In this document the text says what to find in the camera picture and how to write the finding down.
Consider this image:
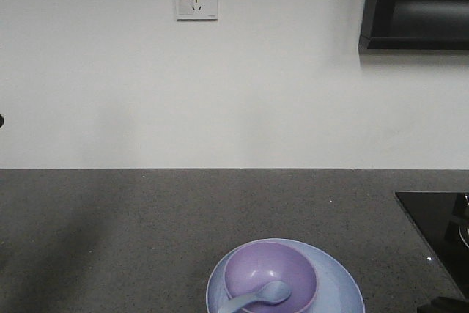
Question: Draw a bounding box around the purple plastic bowl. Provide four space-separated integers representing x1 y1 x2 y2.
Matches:
223 240 319 312

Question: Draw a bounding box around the light blue plastic spoon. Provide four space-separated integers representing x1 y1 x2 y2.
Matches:
218 281 292 313

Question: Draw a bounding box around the light blue plastic plate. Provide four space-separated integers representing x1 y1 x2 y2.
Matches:
205 238 366 312

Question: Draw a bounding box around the black range hood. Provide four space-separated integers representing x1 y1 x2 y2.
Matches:
358 0 468 51

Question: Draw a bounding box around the black glass gas hob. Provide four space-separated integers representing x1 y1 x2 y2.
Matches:
396 191 468 296

